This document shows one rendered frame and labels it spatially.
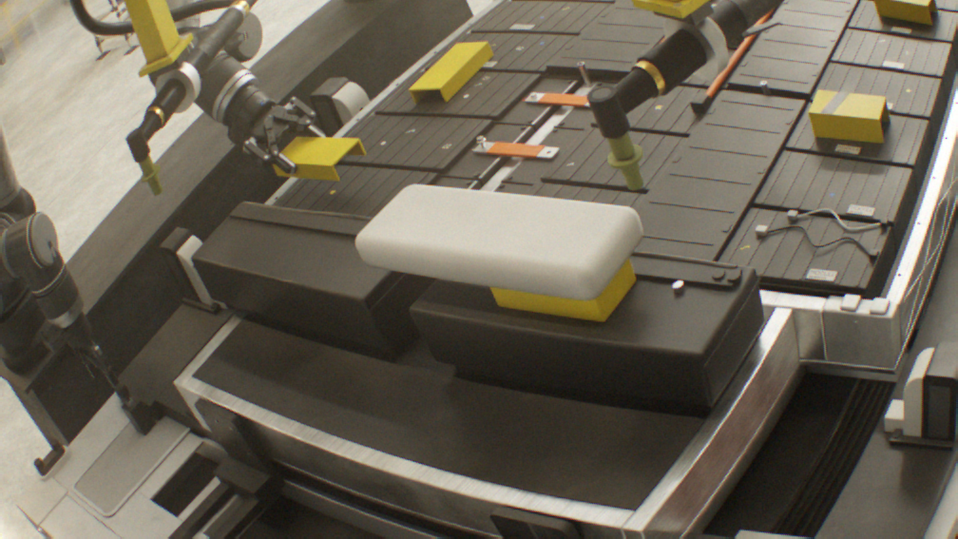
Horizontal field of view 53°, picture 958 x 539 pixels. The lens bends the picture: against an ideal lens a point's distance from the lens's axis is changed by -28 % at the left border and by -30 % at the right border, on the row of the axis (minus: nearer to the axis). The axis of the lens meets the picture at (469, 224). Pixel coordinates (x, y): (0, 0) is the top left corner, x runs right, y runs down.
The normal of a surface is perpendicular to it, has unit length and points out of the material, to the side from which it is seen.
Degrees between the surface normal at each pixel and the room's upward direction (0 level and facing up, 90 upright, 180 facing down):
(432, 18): 90
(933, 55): 0
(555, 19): 0
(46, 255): 93
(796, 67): 0
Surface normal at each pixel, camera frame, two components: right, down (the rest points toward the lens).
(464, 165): -0.35, -0.79
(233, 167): 0.77, 0.07
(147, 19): -0.22, 0.59
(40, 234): 0.93, -0.25
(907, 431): -0.57, 0.61
